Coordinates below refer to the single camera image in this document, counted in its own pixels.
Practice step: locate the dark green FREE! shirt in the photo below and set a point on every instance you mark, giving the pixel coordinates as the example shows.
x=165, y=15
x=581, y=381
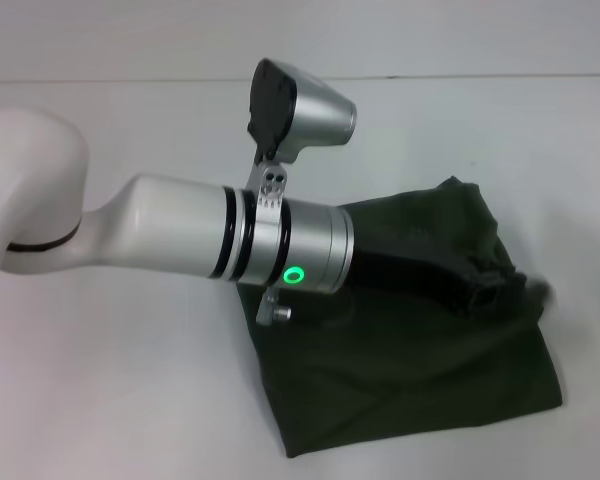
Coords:
x=430, y=360

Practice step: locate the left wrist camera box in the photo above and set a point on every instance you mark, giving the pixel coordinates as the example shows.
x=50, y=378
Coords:
x=300, y=110

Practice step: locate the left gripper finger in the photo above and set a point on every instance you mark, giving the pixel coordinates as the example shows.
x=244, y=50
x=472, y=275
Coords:
x=492, y=267
x=490, y=297

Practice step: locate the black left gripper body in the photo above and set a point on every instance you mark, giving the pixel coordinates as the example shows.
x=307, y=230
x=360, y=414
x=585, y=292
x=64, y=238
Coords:
x=410, y=275

